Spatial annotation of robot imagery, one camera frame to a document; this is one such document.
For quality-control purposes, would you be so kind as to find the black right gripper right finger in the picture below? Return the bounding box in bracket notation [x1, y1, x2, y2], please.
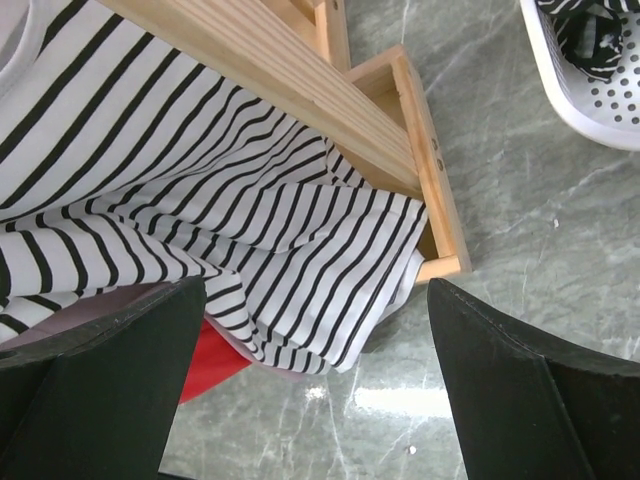
[428, 279, 639, 479]

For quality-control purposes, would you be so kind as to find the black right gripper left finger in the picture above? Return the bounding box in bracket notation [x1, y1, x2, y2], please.
[1, 277, 205, 479]

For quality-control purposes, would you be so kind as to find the red tank top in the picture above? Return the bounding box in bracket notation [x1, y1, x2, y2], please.
[179, 320, 251, 404]

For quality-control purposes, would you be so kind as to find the dark striped tank top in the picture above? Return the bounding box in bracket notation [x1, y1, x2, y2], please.
[536, 0, 639, 82]

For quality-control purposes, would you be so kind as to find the pale pink tank top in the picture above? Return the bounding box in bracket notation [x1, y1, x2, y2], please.
[1, 282, 170, 351]

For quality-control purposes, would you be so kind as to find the white black striped tank top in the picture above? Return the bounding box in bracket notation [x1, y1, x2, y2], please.
[1, 1, 427, 374]

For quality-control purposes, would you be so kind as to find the white perforated plastic basket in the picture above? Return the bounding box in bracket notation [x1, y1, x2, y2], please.
[520, 1, 639, 152]

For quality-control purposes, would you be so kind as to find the wooden clothes rack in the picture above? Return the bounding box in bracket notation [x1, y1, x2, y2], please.
[109, 1, 471, 283]

